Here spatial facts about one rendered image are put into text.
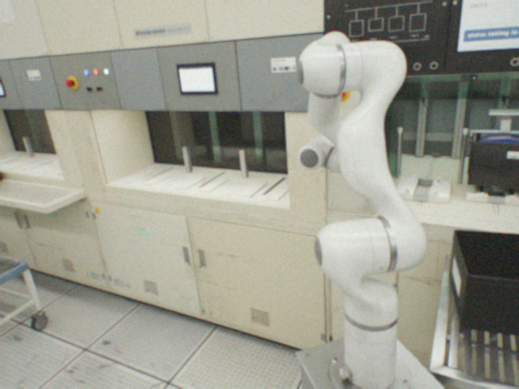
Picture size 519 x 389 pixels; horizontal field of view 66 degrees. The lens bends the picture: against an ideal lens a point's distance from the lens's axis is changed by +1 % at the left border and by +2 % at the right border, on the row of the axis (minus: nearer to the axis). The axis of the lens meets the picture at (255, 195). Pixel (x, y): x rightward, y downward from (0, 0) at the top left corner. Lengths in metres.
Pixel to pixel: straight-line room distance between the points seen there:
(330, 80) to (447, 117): 1.59
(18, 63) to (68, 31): 0.47
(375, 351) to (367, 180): 0.39
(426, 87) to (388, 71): 1.10
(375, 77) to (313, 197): 0.88
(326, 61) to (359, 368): 0.69
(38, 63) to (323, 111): 1.78
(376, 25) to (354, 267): 0.90
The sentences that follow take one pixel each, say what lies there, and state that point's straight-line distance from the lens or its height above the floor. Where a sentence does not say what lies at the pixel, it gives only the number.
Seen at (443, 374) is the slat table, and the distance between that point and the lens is 1.16.
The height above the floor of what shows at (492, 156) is 1.06.
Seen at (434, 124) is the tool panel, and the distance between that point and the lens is 2.42.
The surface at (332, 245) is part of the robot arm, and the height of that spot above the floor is 1.16.
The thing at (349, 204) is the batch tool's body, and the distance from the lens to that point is 1.65.
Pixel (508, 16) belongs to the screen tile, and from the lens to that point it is 1.46.
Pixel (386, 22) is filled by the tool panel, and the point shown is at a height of 1.57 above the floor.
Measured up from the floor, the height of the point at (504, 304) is 0.86.
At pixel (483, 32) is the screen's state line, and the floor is 1.52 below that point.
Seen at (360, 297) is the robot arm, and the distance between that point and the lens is 0.88.
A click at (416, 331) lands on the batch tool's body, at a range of 1.89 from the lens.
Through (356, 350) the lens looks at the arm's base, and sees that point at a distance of 1.00.
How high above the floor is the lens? 1.56
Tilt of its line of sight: 21 degrees down
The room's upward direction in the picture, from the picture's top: 5 degrees counter-clockwise
